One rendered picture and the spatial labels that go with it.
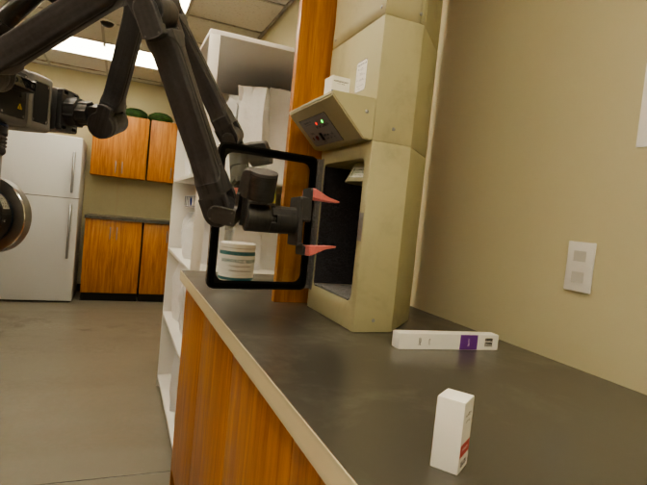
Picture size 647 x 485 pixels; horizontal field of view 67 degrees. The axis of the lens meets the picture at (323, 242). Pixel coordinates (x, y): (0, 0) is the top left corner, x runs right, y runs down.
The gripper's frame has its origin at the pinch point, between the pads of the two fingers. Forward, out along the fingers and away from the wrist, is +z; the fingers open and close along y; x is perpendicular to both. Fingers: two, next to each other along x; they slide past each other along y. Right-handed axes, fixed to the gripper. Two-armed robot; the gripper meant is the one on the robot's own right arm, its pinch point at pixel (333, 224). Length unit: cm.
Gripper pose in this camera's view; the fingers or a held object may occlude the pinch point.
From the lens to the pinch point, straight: 107.2
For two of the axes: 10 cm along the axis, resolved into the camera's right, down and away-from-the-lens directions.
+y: 0.8, -10.0, -0.1
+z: 9.2, 0.7, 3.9
